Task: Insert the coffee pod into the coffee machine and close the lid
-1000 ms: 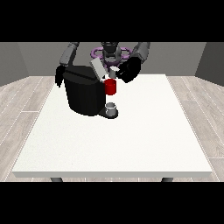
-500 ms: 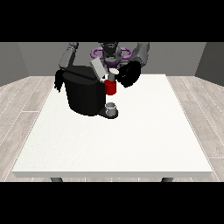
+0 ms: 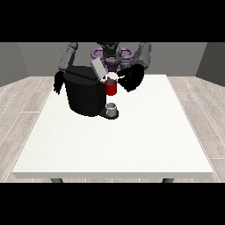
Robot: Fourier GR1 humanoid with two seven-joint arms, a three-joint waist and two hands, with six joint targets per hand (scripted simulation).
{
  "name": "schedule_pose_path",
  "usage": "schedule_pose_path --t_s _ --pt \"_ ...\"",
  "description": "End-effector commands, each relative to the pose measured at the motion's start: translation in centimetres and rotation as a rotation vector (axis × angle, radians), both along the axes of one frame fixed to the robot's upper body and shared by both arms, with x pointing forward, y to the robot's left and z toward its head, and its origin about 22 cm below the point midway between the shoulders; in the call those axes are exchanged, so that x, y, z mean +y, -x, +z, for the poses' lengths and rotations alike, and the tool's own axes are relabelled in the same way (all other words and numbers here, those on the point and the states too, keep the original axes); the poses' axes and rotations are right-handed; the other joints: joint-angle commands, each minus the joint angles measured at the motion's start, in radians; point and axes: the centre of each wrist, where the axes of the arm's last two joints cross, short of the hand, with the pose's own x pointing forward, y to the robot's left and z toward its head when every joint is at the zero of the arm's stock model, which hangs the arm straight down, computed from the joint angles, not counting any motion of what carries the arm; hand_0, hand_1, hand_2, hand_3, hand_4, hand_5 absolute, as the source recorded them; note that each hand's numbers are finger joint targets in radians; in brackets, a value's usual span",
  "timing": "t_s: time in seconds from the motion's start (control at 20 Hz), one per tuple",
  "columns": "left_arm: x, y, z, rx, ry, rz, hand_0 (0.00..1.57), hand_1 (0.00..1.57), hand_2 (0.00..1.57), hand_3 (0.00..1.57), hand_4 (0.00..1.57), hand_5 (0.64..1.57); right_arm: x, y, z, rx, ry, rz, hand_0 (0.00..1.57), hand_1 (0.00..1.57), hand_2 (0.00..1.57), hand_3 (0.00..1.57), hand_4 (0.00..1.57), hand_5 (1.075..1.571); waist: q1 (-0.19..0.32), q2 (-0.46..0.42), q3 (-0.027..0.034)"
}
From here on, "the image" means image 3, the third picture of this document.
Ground pale grey machine lid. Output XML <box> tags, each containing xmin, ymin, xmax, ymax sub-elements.
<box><xmin>90</xmin><ymin>57</ymin><xmax>108</xmax><ymax>80</ymax></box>

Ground red pod holder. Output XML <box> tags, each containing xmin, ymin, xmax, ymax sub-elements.
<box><xmin>104</xmin><ymin>80</ymin><xmax>119</xmax><ymax>97</ymax></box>

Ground black coffee machine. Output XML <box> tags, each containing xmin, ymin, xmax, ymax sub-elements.
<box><xmin>62</xmin><ymin>65</ymin><xmax>120</xmax><ymax>120</ymax></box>

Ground small grey cup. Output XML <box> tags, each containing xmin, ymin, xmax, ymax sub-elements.
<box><xmin>105</xmin><ymin>102</ymin><xmax>119</xmax><ymax>117</ymax></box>

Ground small grey coffee pod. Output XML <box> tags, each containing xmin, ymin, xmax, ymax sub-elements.
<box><xmin>105</xmin><ymin>73</ymin><xmax>119</xmax><ymax>86</ymax></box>

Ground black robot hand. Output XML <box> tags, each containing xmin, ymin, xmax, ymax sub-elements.
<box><xmin>53</xmin><ymin>69</ymin><xmax>66</xmax><ymax>96</ymax></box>
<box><xmin>116</xmin><ymin>63</ymin><xmax>145</xmax><ymax>92</ymax></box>

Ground grey robot trunk purple rings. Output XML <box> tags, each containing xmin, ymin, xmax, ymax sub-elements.
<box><xmin>91</xmin><ymin>42</ymin><xmax>135</xmax><ymax>73</ymax></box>

